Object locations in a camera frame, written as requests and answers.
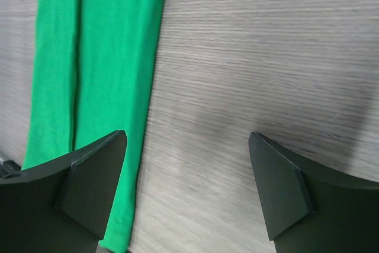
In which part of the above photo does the green t-shirt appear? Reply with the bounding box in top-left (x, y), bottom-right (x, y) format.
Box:
top-left (23, 0), bottom-right (164, 252)

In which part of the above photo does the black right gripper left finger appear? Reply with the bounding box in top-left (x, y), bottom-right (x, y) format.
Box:
top-left (1, 130), bottom-right (127, 252)

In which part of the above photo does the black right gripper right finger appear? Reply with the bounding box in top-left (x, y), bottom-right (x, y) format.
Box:
top-left (249, 132), bottom-right (378, 252)

